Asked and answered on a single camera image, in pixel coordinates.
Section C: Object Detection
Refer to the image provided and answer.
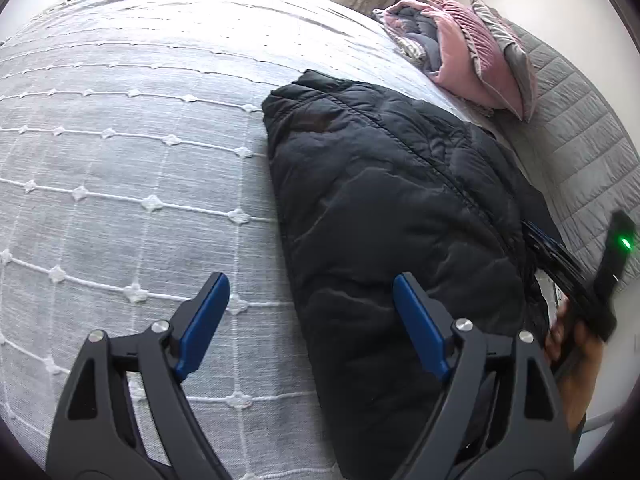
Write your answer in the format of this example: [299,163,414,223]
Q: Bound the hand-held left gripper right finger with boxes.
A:
[387,272,576,480]

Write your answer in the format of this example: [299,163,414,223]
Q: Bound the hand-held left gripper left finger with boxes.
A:
[45,272,233,480]

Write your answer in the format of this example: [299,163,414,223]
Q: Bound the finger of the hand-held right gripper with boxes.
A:
[522,220,598,322]

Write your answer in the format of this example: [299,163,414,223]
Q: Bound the black quilted puffer jacket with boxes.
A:
[261,69,583,480]

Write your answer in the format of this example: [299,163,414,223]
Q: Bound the person's right forearm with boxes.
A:
[556,367,603,433]

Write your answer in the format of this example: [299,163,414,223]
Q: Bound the person's right hand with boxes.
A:
[544,302,602,378]

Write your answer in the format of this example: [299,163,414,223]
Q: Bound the grey quilted headboard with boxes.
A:
[495,17,640,321]

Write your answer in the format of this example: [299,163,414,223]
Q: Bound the bed with grey checked bedspread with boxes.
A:
[0,0,506,480]

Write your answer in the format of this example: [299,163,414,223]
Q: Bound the grey velvet pillow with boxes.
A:
[467,0,538,123]

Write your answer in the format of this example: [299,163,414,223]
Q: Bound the pink velvet pillow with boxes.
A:
[427,0,526,118]

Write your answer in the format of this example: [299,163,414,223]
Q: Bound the folded pink grey blanket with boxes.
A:
[374,0,451,78]

